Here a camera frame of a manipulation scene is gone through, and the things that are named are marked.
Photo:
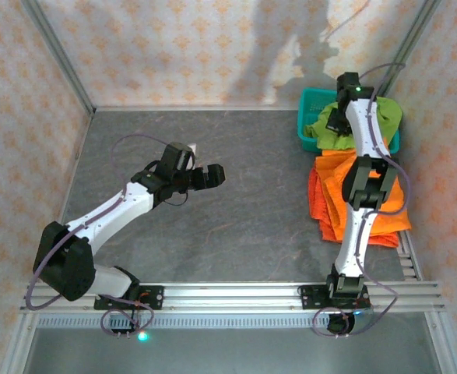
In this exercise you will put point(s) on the lime green shorts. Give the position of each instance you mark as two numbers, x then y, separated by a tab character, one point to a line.
387	117

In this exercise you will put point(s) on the red-orange shorts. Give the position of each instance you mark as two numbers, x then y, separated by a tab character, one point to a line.
317	202

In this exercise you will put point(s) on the bright orange shorts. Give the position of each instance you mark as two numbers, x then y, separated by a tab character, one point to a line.
395	218

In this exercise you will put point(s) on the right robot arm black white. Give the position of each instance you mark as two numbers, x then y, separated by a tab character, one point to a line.
358	233

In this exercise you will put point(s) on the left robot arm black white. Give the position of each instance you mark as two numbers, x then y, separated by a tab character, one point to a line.
107	210

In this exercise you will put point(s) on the teal plastic basket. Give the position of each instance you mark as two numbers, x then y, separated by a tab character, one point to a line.
310	101

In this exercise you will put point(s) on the green indicator light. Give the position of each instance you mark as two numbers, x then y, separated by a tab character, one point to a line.
143	336

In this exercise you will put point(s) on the black round connector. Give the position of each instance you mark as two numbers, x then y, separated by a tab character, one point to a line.
341	325

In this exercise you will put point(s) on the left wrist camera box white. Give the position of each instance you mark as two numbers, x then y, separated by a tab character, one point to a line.
194	149

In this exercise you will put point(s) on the aluminium frame bar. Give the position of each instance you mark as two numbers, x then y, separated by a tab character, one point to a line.
193	108

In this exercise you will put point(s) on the aluminium frame post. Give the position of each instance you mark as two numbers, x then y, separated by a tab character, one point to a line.
57	54
407	46

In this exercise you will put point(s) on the long aluminium mounting rail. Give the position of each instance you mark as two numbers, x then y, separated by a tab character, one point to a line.
232	298

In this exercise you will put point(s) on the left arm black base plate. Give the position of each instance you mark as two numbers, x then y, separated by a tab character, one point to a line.
154	298

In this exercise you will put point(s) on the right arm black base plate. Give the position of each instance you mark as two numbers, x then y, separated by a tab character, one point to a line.
310	298

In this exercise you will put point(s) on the aluminium frame beam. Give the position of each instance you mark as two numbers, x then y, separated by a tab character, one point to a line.
444	346
18	346

